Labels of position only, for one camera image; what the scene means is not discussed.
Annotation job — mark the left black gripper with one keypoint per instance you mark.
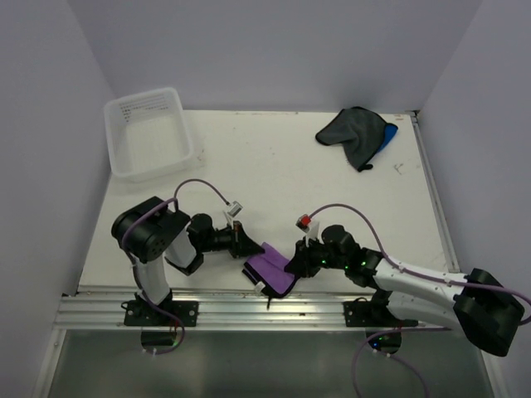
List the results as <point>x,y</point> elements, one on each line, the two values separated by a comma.
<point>241,243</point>

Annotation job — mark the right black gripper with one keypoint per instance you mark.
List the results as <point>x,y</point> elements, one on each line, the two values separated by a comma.
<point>301,264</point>

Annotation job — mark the purple towel black trim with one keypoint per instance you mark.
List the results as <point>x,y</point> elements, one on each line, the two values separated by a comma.
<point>265,268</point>

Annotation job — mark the grey towel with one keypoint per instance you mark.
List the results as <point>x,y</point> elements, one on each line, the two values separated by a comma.
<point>360,133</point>

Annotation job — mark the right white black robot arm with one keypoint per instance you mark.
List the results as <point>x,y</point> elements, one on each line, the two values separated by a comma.
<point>474,304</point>

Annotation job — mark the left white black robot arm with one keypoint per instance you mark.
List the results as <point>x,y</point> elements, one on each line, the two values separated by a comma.
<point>156,232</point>

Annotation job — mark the blue towel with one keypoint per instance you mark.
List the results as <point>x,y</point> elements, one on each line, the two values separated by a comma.
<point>390,132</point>

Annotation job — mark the white plastic basket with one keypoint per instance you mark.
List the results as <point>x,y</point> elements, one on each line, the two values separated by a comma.
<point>147,135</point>

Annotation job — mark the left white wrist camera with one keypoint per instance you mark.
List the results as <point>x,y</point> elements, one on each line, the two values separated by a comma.
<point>231,212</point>

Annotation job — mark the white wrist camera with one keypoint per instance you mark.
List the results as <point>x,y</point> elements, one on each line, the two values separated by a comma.
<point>310,227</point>
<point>231,212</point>

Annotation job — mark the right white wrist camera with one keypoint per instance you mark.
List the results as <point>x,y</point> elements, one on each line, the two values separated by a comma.
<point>310,227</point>

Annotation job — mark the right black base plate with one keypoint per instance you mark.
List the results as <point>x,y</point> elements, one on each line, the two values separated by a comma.
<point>360,313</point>

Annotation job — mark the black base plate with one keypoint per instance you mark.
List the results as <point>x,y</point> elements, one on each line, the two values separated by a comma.
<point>360,313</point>
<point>139,314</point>

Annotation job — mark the aluminium table edge rail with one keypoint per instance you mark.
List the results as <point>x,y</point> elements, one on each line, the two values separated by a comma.
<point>444,232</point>

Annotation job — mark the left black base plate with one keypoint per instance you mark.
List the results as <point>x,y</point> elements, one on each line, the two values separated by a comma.
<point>139,314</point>

